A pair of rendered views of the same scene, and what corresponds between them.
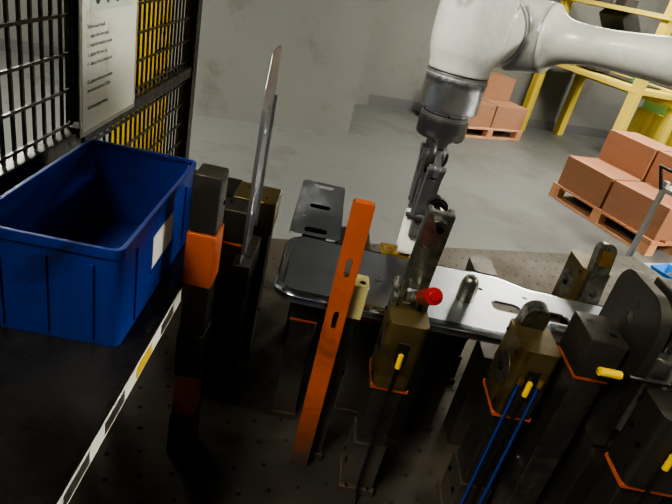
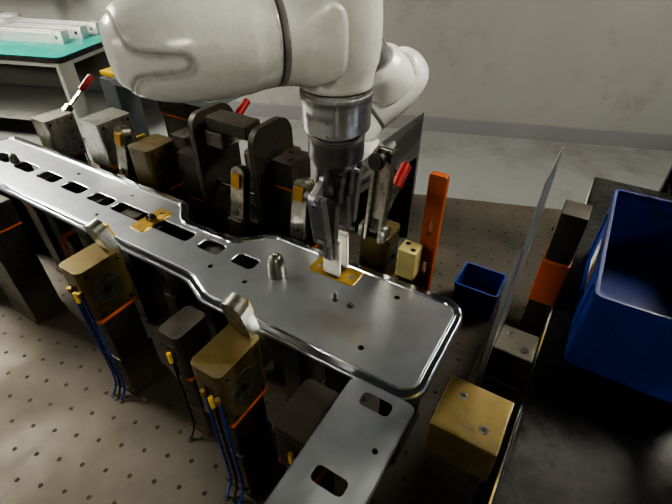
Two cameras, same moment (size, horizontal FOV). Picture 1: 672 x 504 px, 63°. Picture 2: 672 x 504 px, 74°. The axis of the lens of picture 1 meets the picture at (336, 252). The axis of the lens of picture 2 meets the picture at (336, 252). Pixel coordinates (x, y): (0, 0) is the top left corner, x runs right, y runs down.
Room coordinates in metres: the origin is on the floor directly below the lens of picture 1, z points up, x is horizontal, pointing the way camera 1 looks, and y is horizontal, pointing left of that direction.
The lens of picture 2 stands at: (1.30, 0.20, 1.54)
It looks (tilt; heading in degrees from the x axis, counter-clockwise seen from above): 38 degrees down; 215
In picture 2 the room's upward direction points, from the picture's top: straight up
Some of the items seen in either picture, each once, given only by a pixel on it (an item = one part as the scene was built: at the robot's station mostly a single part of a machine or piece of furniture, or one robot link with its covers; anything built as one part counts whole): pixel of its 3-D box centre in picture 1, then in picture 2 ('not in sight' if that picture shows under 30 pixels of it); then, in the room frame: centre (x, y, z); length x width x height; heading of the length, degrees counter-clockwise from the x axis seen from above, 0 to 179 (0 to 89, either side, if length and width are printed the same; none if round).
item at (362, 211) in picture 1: (327, 349); (421, 289); (0.69, -0.02, 0.95); 0.03 x 0.01 x 0.50; 93
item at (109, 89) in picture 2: not in sight; (137, 146); (0.57, -1.09, 0.92); 0.08 x 0.08 x 0.44; 3
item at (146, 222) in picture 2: not in sight; (150, 218); (0.87, -0.58, 1.01); 0.08 x 0.04 x 0.01; 3
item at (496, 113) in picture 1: (477, 102); not in sight; (6.87, -1.24, 0.33); 1.16 x 0.89 x 0.65; 113
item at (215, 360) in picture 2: not in sight; (235, 424); (1.07, -0.16, 0.87); 0.12 x 0.07 x 0.35; 3
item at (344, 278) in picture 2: (405, 250); (335, 268); (0.85, -0.11, 1.07); 0.08 x 0.04 x 0.01; 93
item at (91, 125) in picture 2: not in sight; (131, 184); (0.71, -0.92, 0.90); 0.13 x 0.08 x 0.41; 3
